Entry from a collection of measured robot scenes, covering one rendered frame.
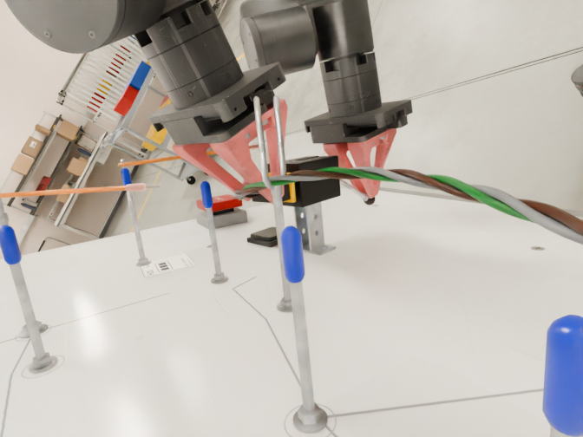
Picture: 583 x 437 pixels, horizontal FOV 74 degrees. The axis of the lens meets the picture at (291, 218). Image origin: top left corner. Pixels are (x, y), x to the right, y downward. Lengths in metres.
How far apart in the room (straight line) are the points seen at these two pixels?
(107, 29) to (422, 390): 0.22
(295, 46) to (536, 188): 1.32
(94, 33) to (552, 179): 1.52
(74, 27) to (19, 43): 8.56
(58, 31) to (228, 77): 0.11
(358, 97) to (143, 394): 0.32
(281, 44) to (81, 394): 0.31
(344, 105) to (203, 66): 0.18
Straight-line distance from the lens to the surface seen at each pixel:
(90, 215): 8.36
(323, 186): 0.37
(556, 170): 1.62
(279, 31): 0.39
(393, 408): 0.19
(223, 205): 0.52
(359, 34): 0.41
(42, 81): 8.61
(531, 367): 0.23
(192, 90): 0.28
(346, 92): 0.41
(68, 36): 0.23
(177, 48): 0.28
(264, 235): 0.42
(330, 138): 0.42
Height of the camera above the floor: 1.31
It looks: 31 degrees down
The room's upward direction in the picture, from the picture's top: 61 degrees counter-clockwise
